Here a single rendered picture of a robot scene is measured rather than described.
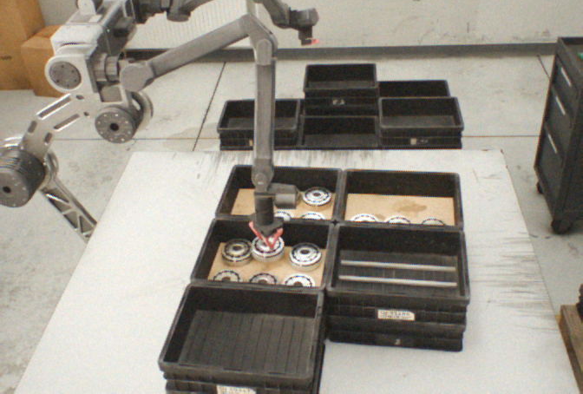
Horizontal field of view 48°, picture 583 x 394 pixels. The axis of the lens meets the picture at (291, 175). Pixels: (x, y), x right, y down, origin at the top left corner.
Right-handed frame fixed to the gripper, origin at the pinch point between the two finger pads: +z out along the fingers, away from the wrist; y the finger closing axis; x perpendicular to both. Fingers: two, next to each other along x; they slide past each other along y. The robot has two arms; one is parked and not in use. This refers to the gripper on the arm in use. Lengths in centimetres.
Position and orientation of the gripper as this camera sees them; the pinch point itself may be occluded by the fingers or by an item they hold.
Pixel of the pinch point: (266, 241)
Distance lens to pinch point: 208.3
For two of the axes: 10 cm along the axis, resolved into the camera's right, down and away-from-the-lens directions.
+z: 0.4, 8.1, 5.9
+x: -8.1, 3.7, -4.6
